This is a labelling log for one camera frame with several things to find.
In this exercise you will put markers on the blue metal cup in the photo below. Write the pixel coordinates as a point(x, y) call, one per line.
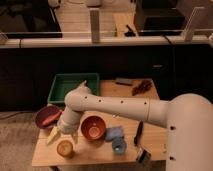
point(119, 146)

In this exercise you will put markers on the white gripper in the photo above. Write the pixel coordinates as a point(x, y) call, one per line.
point(65, 128)

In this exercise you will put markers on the green plastic bin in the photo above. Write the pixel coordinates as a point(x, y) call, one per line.
point(63, 83)

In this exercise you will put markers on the red orange bowl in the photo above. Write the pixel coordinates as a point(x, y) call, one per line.
point(93, 128)

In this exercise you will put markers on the purple bowl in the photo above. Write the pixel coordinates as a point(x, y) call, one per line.
point(43, 113)

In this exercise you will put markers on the small silver black object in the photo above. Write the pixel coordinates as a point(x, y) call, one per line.
point(143, 156)

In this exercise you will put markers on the orange carrot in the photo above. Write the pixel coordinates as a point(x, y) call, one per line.
point(50, 119)

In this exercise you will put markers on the blue cloth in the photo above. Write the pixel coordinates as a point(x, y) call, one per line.
point(114, 132)

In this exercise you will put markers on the black handled tool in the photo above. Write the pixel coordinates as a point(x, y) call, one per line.
point(138, 133)

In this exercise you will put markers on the black object on far table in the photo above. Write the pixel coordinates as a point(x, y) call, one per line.
point(129, 32)

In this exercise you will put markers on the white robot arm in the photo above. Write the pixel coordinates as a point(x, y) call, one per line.
point(187, 117)

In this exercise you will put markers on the white angled bracket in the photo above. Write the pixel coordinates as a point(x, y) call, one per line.
point(188, 31)

